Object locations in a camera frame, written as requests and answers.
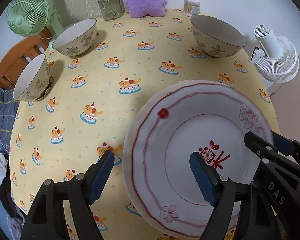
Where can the large floral ceramic bowl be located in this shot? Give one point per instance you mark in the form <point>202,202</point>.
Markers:
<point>216,37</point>

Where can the red pattern white plate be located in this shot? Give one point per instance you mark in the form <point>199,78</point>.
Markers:
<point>190,116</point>

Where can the white standing fan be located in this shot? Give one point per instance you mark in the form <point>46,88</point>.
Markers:
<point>274,55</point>

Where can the cotton swab container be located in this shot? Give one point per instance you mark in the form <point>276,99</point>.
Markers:
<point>191,7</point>

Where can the green desk fan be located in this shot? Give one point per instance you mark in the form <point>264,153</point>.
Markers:
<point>30,17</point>

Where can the glass jar black lid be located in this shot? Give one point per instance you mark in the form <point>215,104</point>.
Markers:
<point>110,9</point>

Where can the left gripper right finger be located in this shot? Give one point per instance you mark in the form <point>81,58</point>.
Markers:
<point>256,218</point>

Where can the beige door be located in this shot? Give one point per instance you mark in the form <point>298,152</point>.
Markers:
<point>285,97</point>

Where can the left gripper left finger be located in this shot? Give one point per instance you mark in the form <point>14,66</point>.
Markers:
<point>46,218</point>

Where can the orange wooden chair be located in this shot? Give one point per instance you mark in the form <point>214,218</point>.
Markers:
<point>14,62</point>

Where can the yellow patterned tablecloth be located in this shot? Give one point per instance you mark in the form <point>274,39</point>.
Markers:
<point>94,100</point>

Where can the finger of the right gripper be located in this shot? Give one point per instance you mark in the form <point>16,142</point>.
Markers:
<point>287,147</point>
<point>264,149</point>

